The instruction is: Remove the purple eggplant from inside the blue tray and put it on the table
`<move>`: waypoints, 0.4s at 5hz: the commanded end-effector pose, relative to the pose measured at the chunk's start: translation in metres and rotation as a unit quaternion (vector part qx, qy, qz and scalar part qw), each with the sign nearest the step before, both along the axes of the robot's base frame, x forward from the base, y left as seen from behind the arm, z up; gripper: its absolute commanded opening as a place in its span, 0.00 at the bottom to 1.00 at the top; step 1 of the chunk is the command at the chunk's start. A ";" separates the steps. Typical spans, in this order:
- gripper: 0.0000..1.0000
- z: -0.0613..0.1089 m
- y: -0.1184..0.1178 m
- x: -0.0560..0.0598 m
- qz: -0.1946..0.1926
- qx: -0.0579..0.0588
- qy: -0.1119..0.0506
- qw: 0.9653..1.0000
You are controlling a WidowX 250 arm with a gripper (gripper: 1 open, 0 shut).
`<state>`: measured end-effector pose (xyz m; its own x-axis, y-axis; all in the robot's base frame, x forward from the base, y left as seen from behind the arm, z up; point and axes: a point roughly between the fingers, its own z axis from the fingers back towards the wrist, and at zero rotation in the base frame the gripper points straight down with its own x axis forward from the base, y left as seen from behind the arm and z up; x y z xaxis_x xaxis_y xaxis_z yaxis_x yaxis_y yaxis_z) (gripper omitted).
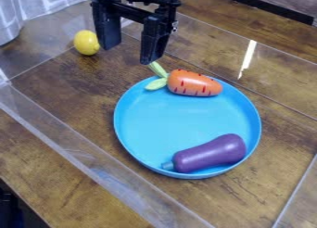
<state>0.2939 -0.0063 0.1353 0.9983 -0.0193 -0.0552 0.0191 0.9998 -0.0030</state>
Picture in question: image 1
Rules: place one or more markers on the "grey white curtain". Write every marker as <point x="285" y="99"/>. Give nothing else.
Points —
<point x="17" y="11"/>

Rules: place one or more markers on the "clear acrylic enclosure wall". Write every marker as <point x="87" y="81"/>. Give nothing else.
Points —
<point x="152" y="204"/>

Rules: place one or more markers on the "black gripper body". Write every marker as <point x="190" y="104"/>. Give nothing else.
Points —
<point x="134" y="9"/>

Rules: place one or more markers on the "round blue tray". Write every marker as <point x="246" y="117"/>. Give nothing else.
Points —
<point x="158" y="123"/>

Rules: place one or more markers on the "orange toy carrot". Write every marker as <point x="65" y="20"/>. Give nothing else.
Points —
<point x="183" y="82"/>

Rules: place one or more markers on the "purple toy eggplant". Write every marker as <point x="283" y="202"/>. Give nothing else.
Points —
<point x="223" y="150"/>

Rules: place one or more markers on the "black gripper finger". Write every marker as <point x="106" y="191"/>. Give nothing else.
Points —
<point x="107" y="24"/>
<point x="155" y="34"/>

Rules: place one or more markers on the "yellow toy lemon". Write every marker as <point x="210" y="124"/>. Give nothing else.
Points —
<point x="85" y="43"/>

